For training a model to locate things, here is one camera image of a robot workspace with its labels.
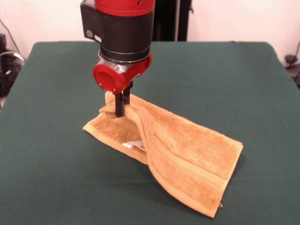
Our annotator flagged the orange terry towel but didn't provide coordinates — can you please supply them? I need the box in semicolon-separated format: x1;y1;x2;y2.
82;90;244;218

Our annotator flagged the dark green table cloth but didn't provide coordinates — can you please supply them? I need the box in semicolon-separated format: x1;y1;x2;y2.
0;41;300;225

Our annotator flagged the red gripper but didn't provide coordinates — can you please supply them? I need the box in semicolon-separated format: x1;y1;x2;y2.
92;50;153;118

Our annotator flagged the black equipment with cables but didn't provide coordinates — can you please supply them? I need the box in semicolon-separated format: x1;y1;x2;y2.
0;32;26;97

